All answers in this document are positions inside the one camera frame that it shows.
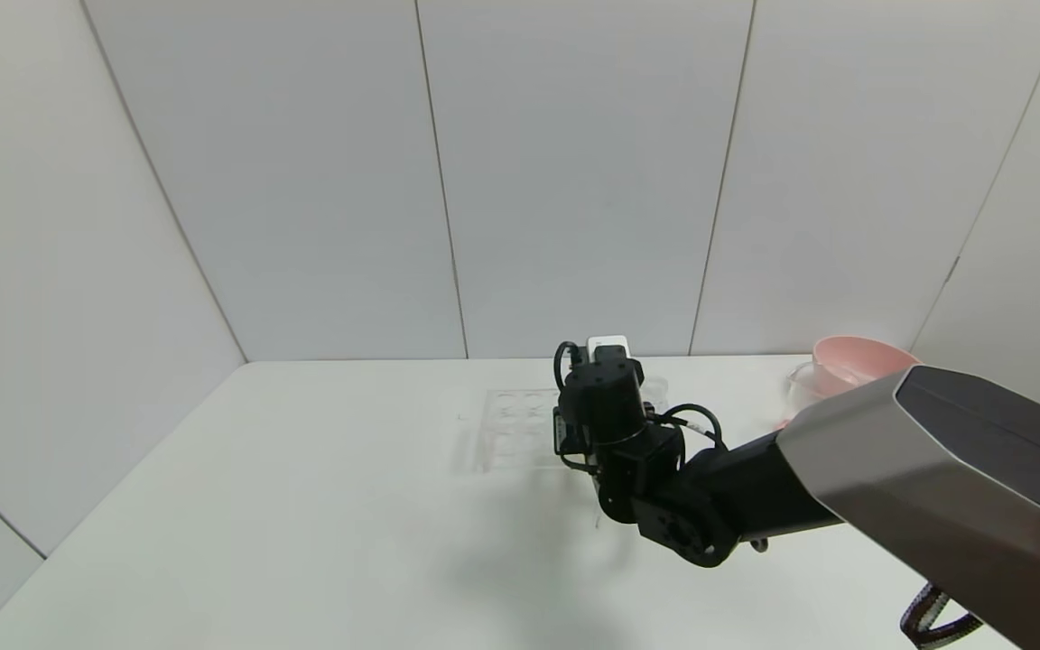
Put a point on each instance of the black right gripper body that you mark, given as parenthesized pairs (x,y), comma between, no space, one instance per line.
(561,431)

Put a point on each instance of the clear acrylic test tube rack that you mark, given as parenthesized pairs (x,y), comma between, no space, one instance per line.
(511,433)

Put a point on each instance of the clear glass beaker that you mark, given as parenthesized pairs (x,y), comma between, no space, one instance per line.
(804,393)

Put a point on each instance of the pink plastic bowl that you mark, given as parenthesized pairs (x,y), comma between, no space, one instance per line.
(854,357)

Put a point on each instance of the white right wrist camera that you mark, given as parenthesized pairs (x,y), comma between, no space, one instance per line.
(608,344)

